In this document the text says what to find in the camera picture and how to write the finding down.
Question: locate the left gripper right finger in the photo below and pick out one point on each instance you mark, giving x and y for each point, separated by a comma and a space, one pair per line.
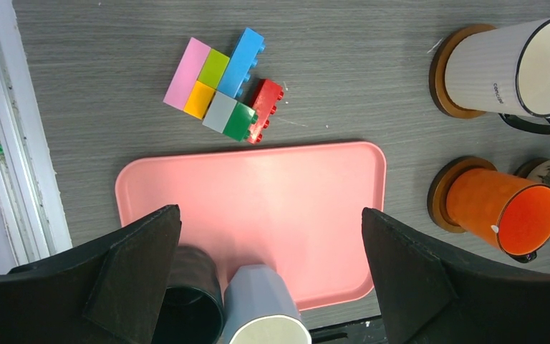
430, 291

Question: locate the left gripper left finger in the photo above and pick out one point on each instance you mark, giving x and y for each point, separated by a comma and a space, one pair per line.
108, 290

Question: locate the dark green mug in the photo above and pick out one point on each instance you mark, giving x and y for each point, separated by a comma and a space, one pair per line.
192, 308

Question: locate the brown coaster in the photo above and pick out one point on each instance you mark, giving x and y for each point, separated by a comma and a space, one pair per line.
438, 76
440, 186

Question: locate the orange cup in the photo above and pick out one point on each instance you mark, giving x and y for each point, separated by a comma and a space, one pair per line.
511, 214

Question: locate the white mug blue handle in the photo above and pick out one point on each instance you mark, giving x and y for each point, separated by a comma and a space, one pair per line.
259, 309

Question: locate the pink plastic tray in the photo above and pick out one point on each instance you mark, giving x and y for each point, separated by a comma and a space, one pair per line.
296, 209

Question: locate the dark walnut coaster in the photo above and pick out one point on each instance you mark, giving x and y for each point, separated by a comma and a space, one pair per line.
524, 170

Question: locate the grey cup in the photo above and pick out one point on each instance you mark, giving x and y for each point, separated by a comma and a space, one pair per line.
507, 71

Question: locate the colourful toy brick stack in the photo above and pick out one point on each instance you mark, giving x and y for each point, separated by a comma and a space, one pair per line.
207, 85

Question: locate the aluminium frame rail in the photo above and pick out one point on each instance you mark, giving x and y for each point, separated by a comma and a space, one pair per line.
31, 207

